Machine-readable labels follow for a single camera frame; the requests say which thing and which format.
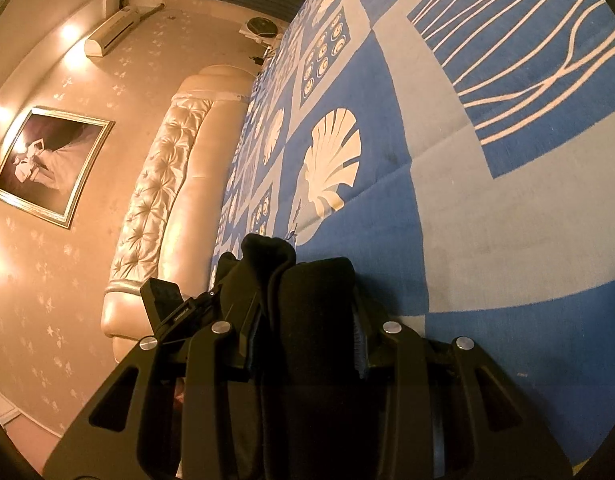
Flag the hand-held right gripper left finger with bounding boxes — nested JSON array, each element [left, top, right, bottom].
[[42, 305, 268, 480]]

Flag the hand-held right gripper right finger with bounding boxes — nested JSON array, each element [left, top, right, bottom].
[[350, 285, 573, 480]]

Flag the black pants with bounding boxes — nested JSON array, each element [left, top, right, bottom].
[[215, 234, 388, 480]]

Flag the cream tufted headboard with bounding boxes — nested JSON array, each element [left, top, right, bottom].
[[102, 64, 258, 361]]

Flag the blue patterned bed sheet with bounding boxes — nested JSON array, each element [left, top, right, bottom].
[[208, 0, 615, 441]]

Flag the gold-framed wall picture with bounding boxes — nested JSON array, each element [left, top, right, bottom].
[[0, 106, 116, 230]]

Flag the white wall air conditioner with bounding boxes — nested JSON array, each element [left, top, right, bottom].
[[84, 6, 143, 57]]

